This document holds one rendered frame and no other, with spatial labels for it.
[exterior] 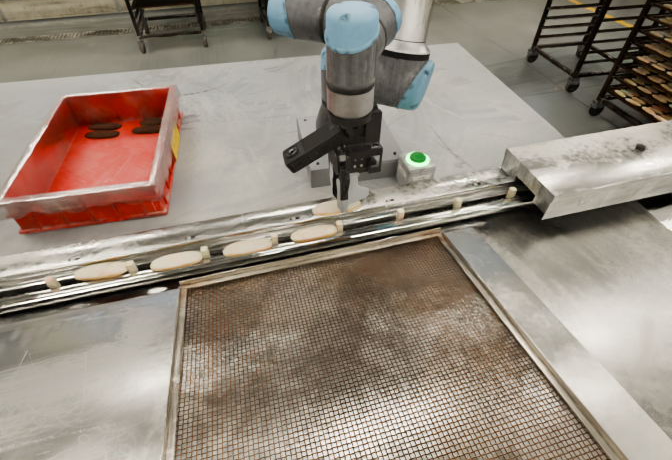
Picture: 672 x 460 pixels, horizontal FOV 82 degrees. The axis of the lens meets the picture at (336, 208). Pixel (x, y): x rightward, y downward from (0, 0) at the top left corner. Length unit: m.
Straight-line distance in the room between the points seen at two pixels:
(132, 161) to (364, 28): 0.80
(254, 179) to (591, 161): 0.81
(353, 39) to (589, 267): 0.67
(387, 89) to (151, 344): 0.68
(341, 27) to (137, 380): 0.56
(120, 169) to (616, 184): 1.19
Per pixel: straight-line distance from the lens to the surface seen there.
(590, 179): 1.02
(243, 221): 0.86
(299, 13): 0.71
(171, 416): 0.60
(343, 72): 0.59
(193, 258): 0.82
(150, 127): 1.30
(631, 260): 1.03
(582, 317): 0.87
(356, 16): 0.57
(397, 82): 0.91
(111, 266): 0.88
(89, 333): 0.75
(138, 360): 0.68
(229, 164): 1.09
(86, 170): 1.22
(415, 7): 0.91
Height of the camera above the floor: 1.46
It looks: 44 degrees down
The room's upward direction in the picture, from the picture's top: straight up
